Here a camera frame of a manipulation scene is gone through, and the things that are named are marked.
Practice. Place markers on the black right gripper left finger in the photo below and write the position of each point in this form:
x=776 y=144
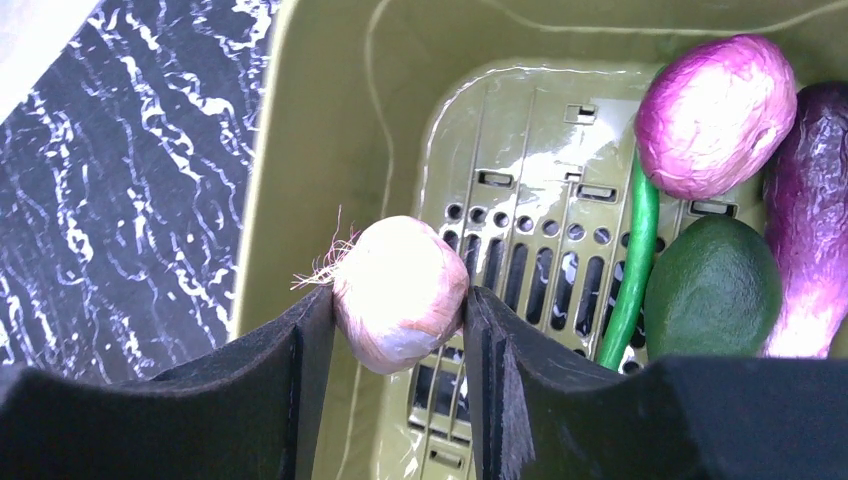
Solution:
x=250 y=409

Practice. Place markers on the pink toy onion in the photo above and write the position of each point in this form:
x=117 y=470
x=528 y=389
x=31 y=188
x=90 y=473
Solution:
x=713 y=117

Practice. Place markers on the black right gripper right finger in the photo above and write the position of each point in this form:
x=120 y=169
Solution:
x=541 y=411

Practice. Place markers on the purple toy eggplant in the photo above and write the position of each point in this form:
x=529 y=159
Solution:
x=805 y=193

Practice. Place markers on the olive green plastic basket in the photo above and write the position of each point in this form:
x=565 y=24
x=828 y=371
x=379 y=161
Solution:
x=505 y=125

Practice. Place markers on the dark green toy avocado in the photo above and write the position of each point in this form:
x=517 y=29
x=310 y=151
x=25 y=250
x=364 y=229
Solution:
x=716 y=290

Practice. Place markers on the beige toy garlic bulb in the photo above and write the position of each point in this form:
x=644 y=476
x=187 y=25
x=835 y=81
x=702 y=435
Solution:
x=398 y=289

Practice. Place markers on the green toy bean pod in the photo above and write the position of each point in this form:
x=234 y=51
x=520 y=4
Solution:
x=645 y=207

